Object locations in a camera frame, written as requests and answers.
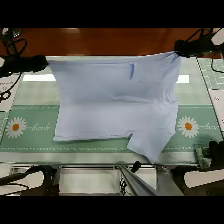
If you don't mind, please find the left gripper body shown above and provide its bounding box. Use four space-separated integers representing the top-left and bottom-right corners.
23 54 50 73

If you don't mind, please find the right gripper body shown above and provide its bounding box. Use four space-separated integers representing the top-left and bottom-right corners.
173 39 200 59

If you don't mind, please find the light blue shirt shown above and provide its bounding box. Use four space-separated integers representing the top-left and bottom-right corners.
47 50 183 165

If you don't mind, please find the black cable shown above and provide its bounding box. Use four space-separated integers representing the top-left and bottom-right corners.
0 31 28 58
209 55 224 74
0 71 23 103

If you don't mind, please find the silver frame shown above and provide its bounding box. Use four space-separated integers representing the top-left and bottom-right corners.
0 161 224 197

